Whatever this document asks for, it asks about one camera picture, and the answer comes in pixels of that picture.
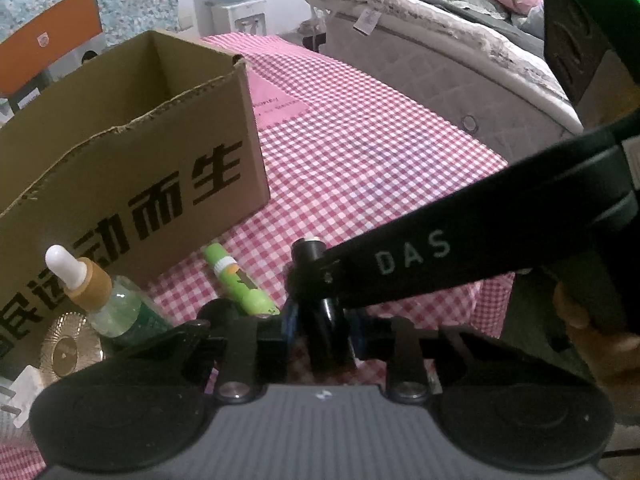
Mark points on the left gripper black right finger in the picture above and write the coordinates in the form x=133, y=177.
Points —
x=402, y=347

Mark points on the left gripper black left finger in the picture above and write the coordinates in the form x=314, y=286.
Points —
x=251, y=351

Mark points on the green cosmetic tube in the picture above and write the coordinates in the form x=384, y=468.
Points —
x=237, y=284

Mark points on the black small bottle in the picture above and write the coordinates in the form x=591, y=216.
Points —
x=321, y=322

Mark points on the dropper bottle with cork collar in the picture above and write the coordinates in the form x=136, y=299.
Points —
x=116, y=308

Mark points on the gold ridged round lid jar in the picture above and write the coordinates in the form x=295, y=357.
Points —
x=70, y=344

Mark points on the white tube packet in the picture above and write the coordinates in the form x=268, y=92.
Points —
x=18, y=396

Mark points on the right human hand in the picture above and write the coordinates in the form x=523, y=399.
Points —
x=613, y=360

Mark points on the grey quilted mattress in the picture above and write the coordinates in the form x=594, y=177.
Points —
x=483, y=75

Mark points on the grey green blanket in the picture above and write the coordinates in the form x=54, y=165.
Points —
x=526, y=31

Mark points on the pink checkered tablecloth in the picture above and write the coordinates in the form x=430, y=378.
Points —
x=343, y=153

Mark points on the brown cardboard box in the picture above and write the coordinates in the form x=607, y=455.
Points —
x=136, y=159

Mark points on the orange Philips appliance box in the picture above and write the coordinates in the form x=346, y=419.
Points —
x=49, y=47

